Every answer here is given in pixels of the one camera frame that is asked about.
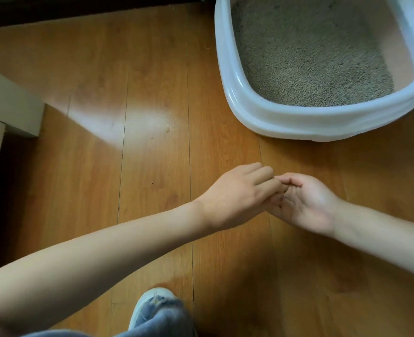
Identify person's left hand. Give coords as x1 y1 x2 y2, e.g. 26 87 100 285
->
194 162 289 233

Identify person's right hand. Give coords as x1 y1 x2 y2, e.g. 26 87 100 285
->
266 172 343 238

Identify white oval litter box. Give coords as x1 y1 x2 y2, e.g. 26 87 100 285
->
214 0 414 142

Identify grey cat litter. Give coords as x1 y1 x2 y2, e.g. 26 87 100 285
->
230 0 396 108

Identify person's right forearm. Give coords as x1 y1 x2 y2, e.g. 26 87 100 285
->
332 201 414 281

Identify person's left forearm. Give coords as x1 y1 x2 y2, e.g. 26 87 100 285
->
0 201 211 337

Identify person's blue jeans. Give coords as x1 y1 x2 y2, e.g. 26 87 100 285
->
21 296 197 337

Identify white bed frame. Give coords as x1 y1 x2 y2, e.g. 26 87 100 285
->
0 63 46 214

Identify dark wall baseboard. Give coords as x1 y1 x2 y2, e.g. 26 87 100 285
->
0 0 216 29

